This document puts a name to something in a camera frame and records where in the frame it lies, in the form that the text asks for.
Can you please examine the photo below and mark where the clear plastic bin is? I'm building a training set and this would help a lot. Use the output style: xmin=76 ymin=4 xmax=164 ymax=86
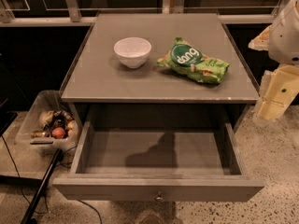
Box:
xmin=16 ymin=90 xmax=79 ymax=152

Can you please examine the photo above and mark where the black pole stand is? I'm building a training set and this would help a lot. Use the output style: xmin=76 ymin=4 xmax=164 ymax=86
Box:
xmin=21 ymin=149 xmax=63 ymax=224

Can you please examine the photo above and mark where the green snack bag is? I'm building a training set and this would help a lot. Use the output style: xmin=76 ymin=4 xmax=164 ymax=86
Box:
xmin=157 ymin=37 xmax=230 ymax=85

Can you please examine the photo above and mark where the red apple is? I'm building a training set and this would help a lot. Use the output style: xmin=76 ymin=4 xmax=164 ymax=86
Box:
xmin=51 ymin=127 xmax=65 ymax=139

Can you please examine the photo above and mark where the black floor cable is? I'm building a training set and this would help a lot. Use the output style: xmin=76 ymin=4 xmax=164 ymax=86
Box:
xmin=0 ymin=134 xmax=104 ymax=224

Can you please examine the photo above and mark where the grey drawer cabinet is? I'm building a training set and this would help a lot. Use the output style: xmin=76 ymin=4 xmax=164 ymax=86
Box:
xmin=59 ymin=13 xmax=261 ymax=133

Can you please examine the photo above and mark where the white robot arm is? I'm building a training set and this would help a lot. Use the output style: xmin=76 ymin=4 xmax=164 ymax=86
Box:
xmin=249 ymin=0 xmax=299 ymax=126

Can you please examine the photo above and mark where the grey top drawer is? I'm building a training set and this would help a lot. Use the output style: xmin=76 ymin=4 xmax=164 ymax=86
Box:
xmin=53 ymin=104 xmax=264 ymax=202

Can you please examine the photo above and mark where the white ceramic bowl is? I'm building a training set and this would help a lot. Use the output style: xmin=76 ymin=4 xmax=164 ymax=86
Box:
xmin=114 ymin=37 xmax=151 ymax=69

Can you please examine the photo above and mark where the beige crumpled item in bin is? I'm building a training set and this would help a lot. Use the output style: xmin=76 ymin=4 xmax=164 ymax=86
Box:
xmin=39 ymin=110 xmax=54 ymax=127

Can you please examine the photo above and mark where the metal window railing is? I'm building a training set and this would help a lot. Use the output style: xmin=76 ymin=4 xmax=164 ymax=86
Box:
xmin=0 ymin=0 xmax=290 ymax=26

